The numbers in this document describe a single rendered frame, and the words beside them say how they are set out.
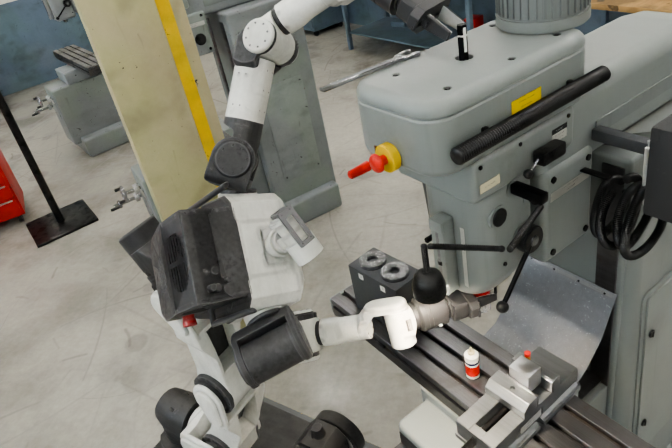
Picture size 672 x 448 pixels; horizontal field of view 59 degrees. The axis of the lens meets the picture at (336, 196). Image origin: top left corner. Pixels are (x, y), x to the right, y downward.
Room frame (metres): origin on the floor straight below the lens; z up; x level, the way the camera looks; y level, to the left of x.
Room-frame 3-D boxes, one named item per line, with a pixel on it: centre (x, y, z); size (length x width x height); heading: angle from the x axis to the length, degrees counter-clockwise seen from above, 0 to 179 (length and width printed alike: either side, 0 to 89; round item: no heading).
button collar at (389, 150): (1.04, -0.12, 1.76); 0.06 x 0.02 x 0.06; 30
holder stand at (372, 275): (1.51, -0.10, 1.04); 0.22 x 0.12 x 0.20; 35
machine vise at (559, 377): (1.03, -0.36, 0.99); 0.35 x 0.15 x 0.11; 122
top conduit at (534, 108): (1.05, -0.42, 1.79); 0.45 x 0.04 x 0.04; 120
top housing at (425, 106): (1.17, -0.33, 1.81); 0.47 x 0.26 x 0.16; 120
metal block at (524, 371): (1.04, -0.38, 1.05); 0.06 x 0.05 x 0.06; 32
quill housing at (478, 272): (1.16, -0.32, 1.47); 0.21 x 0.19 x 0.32; 30
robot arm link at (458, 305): (1.14, -0.23, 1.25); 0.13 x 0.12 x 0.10; 10
